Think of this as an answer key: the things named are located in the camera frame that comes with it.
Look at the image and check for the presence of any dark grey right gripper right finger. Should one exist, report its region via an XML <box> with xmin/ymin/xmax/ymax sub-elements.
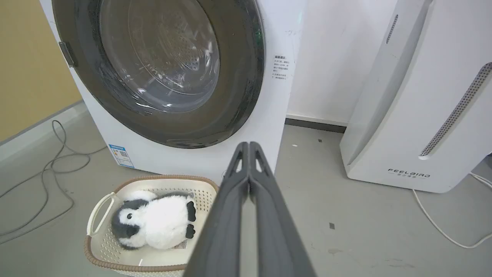
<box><xmin>249</xmin><ymin>142</ymin><xmax>317</xmax><ymax>277</ymax></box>

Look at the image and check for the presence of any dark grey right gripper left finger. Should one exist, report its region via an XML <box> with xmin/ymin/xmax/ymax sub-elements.
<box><xmin>183</xmin><ymin>142</ymin><xmax>250</xmax><ymax>277</ymax></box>

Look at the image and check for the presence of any white front-load washing machine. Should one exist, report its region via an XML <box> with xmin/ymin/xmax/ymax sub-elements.
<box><xmin>39</xmin><ymin>0</ymin><xmax>308</xmax><ymax>187</ymax></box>

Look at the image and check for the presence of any round dark washing machine door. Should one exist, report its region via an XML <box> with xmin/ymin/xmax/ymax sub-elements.
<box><xmin>52</xmin><ymin>0</ymin><xmax>266</xmax><ymax>149</ymax></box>

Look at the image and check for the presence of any grey white penguin plush toy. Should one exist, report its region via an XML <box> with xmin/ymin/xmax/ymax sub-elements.
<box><xmin>111</xmin><ymin>190</ymin><xmax>197</xmax><ymax>251</ymax></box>

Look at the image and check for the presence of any cream plastic laundry basket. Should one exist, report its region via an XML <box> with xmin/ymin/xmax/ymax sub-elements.
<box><xmin>84</xmin><ymin>175</ymin><xmax>219</xmax><ymax>277</ymax></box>

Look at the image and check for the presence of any blue energy label sticker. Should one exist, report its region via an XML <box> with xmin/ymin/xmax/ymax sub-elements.
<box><xmin>108</xmin><ymin>144</ymin><xmax>135</xmax><ymax>169</ymax></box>

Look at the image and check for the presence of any white air purifier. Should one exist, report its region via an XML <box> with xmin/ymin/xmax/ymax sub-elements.
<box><xmin>339</xmin><ymin>0</ymin><xmax>492</xmax><ymax>194</ymax></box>

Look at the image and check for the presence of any white power cable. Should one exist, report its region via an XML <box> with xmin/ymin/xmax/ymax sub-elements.
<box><xmin>412</xmin><ymin>172</ymin><xmax>492</xmax><ymax>249</ymax></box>

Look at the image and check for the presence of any grey floor cable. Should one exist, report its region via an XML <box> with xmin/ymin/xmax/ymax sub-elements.
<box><xmin>0</xmin><ymin>120</ymin><xmax>107</xmax><ymax>244</ymax></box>

